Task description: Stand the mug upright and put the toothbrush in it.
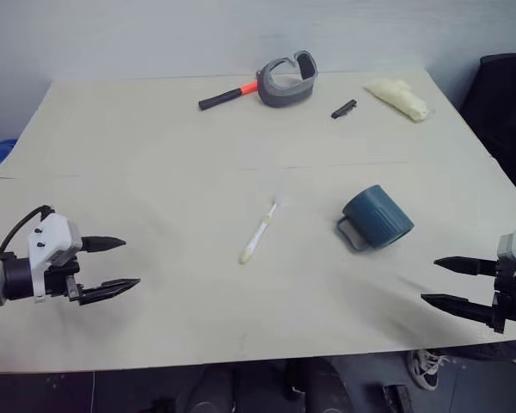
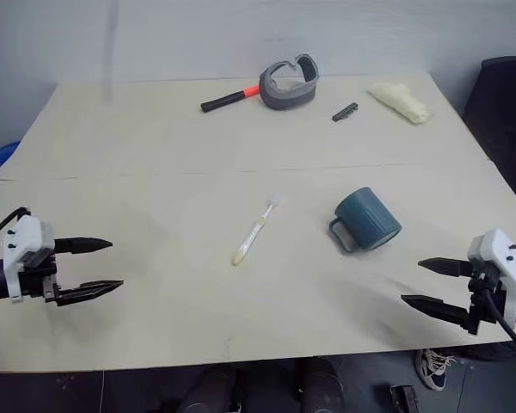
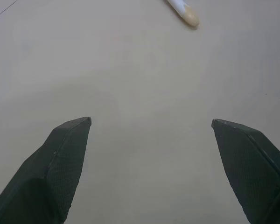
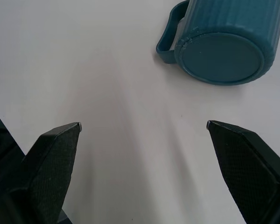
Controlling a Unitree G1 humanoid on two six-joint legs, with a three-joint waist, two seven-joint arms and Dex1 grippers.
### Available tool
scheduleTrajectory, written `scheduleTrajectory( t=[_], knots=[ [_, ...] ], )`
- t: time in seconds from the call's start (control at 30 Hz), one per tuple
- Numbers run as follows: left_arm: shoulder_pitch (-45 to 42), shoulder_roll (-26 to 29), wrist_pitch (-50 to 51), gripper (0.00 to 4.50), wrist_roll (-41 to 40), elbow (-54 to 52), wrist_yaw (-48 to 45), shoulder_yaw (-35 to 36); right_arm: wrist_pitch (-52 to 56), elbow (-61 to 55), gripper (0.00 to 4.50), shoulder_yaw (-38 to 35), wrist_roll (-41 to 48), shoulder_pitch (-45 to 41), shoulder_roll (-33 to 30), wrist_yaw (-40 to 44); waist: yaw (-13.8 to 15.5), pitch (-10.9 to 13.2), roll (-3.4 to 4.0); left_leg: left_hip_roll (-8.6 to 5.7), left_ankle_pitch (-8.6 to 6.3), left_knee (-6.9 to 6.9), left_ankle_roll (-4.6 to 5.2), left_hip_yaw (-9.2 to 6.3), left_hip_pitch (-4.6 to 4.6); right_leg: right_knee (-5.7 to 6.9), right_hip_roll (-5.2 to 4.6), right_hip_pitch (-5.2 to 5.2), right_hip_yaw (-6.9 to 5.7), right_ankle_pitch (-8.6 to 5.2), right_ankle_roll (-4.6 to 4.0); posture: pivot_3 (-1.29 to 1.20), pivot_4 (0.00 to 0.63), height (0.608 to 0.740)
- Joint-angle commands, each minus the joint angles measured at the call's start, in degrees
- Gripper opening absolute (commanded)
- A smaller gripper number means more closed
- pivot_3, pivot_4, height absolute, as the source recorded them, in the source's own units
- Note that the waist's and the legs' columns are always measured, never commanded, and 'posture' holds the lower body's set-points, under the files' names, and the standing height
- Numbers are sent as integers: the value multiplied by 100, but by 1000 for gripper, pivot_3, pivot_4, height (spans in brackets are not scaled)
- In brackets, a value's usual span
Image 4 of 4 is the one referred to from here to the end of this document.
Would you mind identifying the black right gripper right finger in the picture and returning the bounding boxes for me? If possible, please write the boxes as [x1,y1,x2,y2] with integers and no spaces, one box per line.
[206,120,280,224]

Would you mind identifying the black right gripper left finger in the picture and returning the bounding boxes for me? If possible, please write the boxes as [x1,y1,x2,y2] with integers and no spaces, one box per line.
[0,122,83,224]

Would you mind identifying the teal ribbed plastic mug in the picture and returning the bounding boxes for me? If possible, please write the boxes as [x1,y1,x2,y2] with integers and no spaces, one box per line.
[155,0,280,85]

